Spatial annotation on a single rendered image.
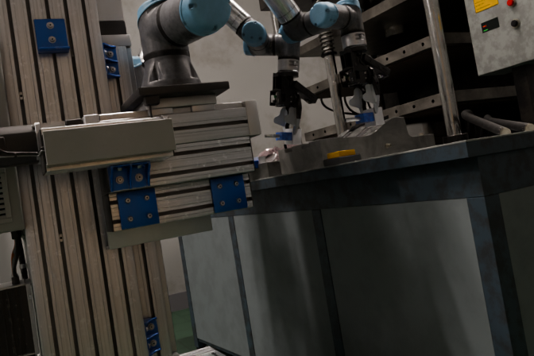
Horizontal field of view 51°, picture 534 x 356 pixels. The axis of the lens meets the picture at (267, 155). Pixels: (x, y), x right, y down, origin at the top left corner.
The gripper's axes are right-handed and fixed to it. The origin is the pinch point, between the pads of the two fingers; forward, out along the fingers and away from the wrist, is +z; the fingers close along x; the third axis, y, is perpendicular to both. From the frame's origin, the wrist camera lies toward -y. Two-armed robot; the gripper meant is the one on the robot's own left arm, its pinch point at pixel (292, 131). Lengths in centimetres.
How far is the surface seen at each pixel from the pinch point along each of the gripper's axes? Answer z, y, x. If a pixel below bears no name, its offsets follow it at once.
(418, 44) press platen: -41, -73, -15
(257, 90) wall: -44, -111, -229
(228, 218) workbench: 36, 0, -48
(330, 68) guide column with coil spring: -38, -69, -74
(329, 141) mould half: 3.7, -2.0, 19.4
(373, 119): -3.4, -10.4, 30.7
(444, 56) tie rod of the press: -33, -70, 3
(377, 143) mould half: 3.5, -21.6, 19.6
